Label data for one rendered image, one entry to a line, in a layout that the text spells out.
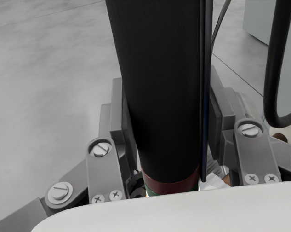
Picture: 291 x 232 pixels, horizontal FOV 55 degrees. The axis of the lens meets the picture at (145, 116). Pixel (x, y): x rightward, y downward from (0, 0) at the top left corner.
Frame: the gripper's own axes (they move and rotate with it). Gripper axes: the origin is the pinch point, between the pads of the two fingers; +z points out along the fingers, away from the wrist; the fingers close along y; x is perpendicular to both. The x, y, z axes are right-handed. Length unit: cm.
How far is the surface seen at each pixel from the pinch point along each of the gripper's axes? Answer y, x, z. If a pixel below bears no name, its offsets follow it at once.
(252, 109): 20, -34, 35
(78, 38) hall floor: -90, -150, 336
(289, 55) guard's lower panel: 71, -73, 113
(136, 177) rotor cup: -4.7, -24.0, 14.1
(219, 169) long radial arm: 9.4, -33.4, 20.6
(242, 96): 20, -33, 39
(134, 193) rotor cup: -5.1, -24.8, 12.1
